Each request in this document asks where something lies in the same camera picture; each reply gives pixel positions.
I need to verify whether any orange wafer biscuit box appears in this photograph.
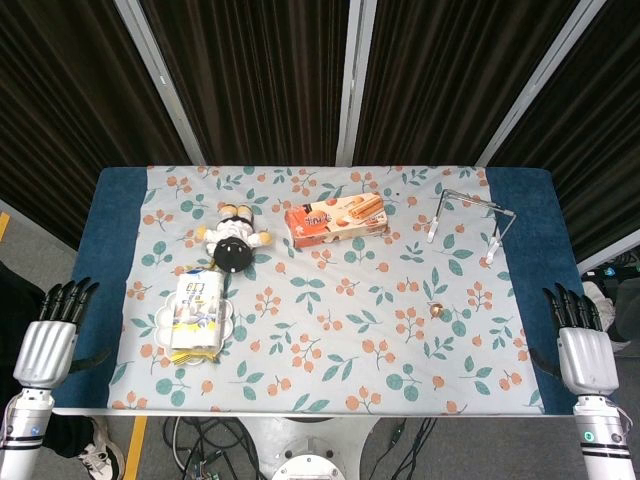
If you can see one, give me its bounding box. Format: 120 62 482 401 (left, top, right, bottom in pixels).
284 192 390 250

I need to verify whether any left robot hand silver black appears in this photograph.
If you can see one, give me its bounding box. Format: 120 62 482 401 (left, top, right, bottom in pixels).
12 280 114 389

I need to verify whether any blue table cover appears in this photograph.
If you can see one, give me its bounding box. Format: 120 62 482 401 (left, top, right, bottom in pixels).
52 165 587 416

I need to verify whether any black cable bundle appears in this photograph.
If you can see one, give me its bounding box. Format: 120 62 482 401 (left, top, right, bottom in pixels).
163 415 269 480

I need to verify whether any white black sneaker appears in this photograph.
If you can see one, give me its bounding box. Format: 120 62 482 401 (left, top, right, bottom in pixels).
77 418 125 477

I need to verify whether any white flower-shaped plate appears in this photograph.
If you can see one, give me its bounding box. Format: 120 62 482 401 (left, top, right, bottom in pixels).
153 289 236 364

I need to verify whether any white crumpled bag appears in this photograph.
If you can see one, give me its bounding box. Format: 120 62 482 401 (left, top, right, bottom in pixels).
581 280 637 354

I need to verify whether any grey partition post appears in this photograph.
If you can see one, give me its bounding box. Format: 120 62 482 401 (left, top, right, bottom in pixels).
113 0 207 167
335 0 377 167
475 0 609 167

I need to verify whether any plush doll with black head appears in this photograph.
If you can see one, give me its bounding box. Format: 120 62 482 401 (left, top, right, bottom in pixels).
195 202 275 274

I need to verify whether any metal wire hanging stand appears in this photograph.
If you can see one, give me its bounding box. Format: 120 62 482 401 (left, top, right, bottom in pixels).
427 188 516 266

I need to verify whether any floral leaf berry tablecloth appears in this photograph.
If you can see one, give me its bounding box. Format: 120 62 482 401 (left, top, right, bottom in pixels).
107 165 546 415

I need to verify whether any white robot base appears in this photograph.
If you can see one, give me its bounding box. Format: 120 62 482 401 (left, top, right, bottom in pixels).
239 414 382 480

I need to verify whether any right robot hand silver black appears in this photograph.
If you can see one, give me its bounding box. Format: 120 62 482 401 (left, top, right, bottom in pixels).
529 282 621 399

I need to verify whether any white yellow bag roll pack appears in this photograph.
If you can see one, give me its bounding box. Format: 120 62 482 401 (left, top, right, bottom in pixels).
168 268 225 367

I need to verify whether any dark pleated curtain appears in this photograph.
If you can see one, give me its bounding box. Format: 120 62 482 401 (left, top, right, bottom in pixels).
139 0 352 166
485 0 640 264
352 0 582 167
0 0 194 254

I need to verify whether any black trouser leg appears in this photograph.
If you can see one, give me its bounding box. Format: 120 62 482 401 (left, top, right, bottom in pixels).
42 413 97 459

